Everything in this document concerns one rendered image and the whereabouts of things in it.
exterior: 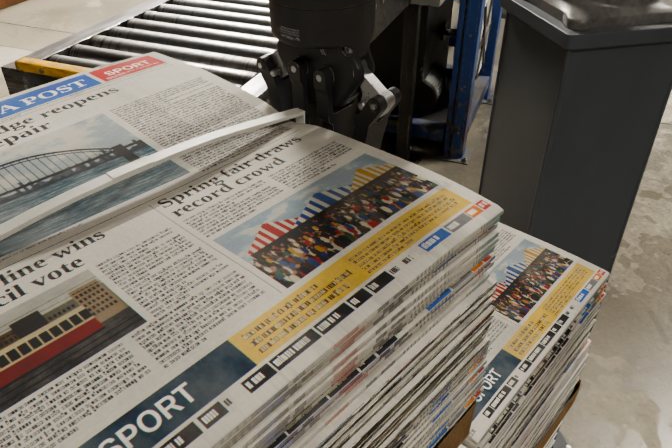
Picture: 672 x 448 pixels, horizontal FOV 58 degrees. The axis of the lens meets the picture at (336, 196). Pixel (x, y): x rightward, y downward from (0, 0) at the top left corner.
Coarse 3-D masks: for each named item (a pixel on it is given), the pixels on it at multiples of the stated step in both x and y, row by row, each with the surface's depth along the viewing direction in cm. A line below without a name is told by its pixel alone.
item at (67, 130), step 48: (48, 96) 48; (96, 96) 48; (144, 96) 48; (192, 96) 48; (240, 96) 49; (0, 144) 42; (48, 144) 42; (96, 144) 42; (144, 144) 43; (0, 192) 37; (48, 192) 37
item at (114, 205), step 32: (288, 128) 45; (192, 160) 41; (224, 160) 41; (96, 192) 38; (128, 192) 38; (160, 192) 38; (0, 224) 35; (32, 224) 35; (64, 224) 35; (96, 224) 35; (0, 256) 32; (32, 256) 32
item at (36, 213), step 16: (288, 112) 46; (304, 112) 46; (224, 128) 42; (240, 128) 42; (256, 128) 43; (192, 144) 40; (208, 144) 41; (144, 160) 38; (160, 160) 38; (112, 176) 36; (128, 176) 37; (64, 192) 35; (80, 192) 35; (32, 208) 34; (48, 208) 34; (16, 224) 33; (0, 240) 32
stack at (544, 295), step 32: (512, 256) 68; (544, 256) 68; (576, 256) 68; (512, 288) 64; (544, 288) 64; (576, 288) 64; (512, 320) 60; (544, 320) 60; (576, 320) 62; (512, 352) 57; (544, 352) 57; (576, 352) 69; (512, 384) 54; (544, 384) 62; (480, 416) 51; (512, 416) 54; (544, 416) 66
